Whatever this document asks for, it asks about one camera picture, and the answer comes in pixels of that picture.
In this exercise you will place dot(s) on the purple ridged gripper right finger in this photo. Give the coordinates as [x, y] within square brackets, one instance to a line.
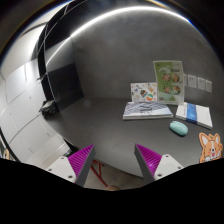
[153, 165]

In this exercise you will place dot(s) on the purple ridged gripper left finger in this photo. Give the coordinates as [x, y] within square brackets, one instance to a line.
[75, 167]

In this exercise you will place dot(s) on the teal computer mouse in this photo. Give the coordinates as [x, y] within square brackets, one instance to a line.
[179, 128]

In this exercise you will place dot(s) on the corgi-shaped mouse pad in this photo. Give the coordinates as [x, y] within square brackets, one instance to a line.
[211, 147]

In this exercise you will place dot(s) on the grey patterned book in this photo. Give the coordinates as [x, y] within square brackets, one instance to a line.
[146, 110]

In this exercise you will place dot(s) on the white book with blue band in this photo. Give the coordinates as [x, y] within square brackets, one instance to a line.
[196, 114]

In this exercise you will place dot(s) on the white sticker-covered card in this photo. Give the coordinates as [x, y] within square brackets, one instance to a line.
[144, 92]

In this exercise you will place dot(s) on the green menu stand card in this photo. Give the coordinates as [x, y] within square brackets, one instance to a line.
[170, 81]

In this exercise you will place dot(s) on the red table leg frame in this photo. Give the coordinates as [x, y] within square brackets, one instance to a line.
[96, 169]

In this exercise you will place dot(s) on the white wall socket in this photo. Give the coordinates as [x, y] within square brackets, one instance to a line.
[185, 80]
[209, 86]
[192, 81]
[201, 83]

